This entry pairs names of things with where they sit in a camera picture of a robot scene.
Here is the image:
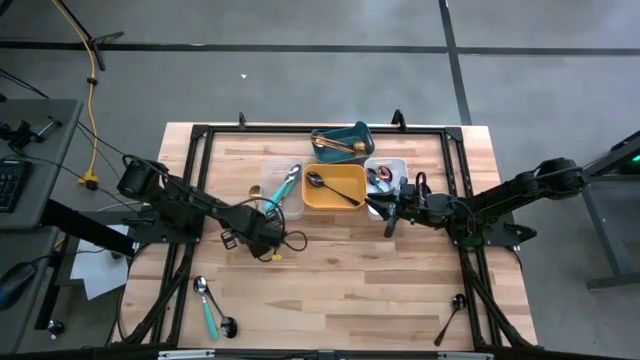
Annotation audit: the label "black floor cable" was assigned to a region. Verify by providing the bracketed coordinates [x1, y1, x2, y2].
[0, 67, 51, 100]

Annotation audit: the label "black computer mouse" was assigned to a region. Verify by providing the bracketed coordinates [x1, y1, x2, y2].
[0, 261, 39, 310]

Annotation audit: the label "black backlit keyboard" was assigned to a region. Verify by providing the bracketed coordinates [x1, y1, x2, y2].
[0, 159, 32, 215]

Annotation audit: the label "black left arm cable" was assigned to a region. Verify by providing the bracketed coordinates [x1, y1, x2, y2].
[234, 197, 309, 254]

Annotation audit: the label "white plastic bin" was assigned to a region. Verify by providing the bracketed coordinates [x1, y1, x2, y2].
[363, 157, 410, 221]

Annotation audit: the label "black spoon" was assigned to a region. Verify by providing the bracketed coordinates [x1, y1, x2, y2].
[202, 285, 239, 340]
[305, 171, 362, 207]
[433, 293, 467, 348]

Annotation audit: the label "black tripod stand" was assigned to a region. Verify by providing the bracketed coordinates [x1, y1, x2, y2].
[49, 0, 126, 72]

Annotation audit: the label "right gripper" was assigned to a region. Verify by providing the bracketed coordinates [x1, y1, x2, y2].
[365, 181, 452, 239]

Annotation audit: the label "black desk clamp tool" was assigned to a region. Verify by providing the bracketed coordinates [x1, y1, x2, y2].
[0, 115, 65, 150]

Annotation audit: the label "orange plastic bin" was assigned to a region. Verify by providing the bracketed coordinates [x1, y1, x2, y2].
[301, 163, 369, 211]

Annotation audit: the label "teal-handled silver spoon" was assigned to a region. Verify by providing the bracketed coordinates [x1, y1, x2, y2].
[262, 164, 303, 215]
[192, 274, 221, 341]
[269, 175, 300, 215]

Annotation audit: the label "grey side desk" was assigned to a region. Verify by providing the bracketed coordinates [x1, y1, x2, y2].
[0, 98, 85, 230]
[0, 227, 64, 354]

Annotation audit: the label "yellow extension cable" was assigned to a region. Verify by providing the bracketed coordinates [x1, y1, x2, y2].
[49, 0, 100, 190]

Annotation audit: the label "clear plastic bin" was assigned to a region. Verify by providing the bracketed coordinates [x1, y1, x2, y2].
[259, 157, 306, 221]

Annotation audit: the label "black aluminium rig frame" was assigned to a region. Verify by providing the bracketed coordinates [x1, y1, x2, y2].
[113, 123, 539, 351]

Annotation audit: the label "black equipment cart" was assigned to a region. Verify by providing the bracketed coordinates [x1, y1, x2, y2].
[552, 128, 640, 291]

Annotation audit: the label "white paper sheets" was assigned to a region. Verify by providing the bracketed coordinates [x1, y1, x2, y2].
[69, 223, 135, 301]

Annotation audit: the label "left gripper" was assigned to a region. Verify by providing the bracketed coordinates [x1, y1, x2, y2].
[219, 211, 284, 261]

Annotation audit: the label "black support beam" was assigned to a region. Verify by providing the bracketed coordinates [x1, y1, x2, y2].
[40, 198, 139, 257]

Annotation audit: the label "silver bracket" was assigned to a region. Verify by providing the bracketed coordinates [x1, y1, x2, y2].
[158, 349, 216, 360]
[437, 351, 495, 360]

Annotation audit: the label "teal plastic bin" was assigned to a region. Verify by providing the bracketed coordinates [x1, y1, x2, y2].
[309, 120, 376, 166]

